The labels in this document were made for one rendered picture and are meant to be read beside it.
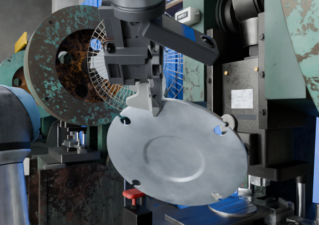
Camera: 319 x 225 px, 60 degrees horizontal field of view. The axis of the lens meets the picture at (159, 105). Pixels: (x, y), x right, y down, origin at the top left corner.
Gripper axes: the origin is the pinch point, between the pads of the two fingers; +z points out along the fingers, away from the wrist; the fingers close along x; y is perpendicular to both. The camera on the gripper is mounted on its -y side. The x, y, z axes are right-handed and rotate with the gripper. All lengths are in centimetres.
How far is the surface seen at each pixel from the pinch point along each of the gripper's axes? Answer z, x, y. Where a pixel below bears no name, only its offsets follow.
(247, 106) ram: 17.0, -17.9, -22.3
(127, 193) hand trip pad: 48, -9, 12
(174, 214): 31.2, 5.4, -2.8
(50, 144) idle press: 246, -181, 157
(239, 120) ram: 21.3, -16.7, -20.7
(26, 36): 233, -431, 281
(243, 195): 42.0, -5.6, -23.3
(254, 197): 41.2, -4.7, -26.3
